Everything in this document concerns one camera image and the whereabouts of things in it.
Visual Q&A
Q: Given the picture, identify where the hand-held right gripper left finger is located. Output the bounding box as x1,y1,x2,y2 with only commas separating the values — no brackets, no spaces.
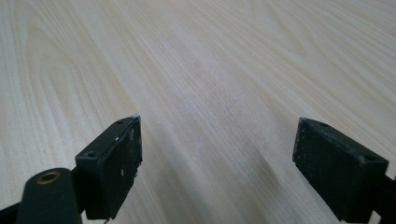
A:
75,115,144,221

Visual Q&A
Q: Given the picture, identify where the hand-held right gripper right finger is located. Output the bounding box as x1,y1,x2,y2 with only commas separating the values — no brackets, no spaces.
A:
291,117,389,224

